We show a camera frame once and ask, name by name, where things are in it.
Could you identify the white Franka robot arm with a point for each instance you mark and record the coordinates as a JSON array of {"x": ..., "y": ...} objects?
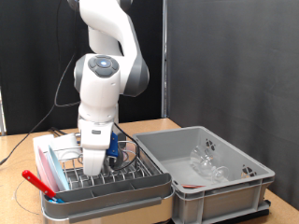
[{"x": 99, "y": 93}]

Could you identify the blue wrist camera bracket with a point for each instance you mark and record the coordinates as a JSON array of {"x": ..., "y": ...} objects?
[{"x": 113, "y": 146}]

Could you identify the dark grey backdrop curtain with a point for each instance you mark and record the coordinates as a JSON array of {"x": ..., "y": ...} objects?
[{"x": 249, "y": 62}]

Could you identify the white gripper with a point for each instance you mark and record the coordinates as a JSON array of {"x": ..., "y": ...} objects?
[{"x": 95, "y": 137}]

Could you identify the black backdrop curtain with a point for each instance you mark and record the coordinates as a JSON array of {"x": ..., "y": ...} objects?
[{"x": 18, "y": 46}]

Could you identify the grey metal post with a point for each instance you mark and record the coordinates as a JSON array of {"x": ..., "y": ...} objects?
[
  {"x": 164, "y": 62},
  {"x": 2, "y": 112}
]

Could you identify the light blue plate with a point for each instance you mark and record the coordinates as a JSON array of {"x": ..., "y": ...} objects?
[{"x": 59, "y": 171}]

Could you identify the grey dish rack base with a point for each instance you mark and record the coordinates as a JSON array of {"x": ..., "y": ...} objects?
[{"x": 109, "y": 199}]

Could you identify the white plastic box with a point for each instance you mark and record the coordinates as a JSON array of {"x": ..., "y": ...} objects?
[{"x": 42, "y": 143}]

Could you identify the pink plate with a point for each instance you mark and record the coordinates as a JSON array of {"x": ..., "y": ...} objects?
[{"x": 43, "y": 168}]

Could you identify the white plastic mug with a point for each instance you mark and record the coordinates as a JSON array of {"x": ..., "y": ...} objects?
[{"x": 67, "y": 143}]

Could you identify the grey plastic crate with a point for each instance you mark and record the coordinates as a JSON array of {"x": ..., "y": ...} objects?
[{"x": 218, "y": 202}]

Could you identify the clear wine glass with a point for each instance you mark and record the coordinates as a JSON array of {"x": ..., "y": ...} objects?
[{"x": 202, "y": 161}]

